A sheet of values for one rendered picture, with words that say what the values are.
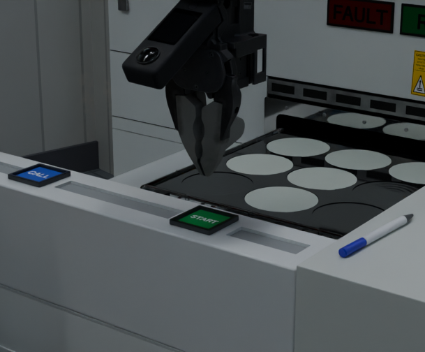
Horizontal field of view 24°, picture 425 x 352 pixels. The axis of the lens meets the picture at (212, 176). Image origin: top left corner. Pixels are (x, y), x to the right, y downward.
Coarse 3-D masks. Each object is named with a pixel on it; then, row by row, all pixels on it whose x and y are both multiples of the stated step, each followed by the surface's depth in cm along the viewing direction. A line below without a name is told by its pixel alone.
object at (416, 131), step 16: (272, 96) 174; (272, 112) 174; (288, 112) 172; (304, 112) 170; (320, 112) 168; (336, 112) 166; (352, 112) 164; (368, 112) 164; (272, 128) 175; (368, 128) 163; (384, 128) 162; (400, 128) 160; (416, 128) 158
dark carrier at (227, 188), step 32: (224, 160) 154; (320, 160) 154; (416, 160) 154; (192, 192) 141; (224, 192) 141; (320, 192) 141; (352, 192) 141; (384, 192) 141; (320, 224) 129; (352, 224) 130
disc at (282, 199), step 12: (252, 192) 141; (264, 192) 141; (276, 192) 141; (288, 192) 141; (300, 192) 141; (252, 204) 136; (264, 204) 136; (276, 204) 136; (288, 204) 136; (300, 204) 136; (312, 204) 136
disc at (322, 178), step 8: (304, 168) 151; (312, 168) 151; (320, 168) 151; (328, 168) 151; (288, 176) 147; (296, 176) 147; (304, 176) 147; (312, 176) 147; (320, 176) 147; (328, 176) 147; (336, 176) 147; (344, 176) 147; (352, 176) 147; (296, 184) 144; (304, 184) 144; (312, 184) 144; (320, 184) 144; (328, 184) 144; (336, 184) 144; (344, 184) 144; (352, 184) 144
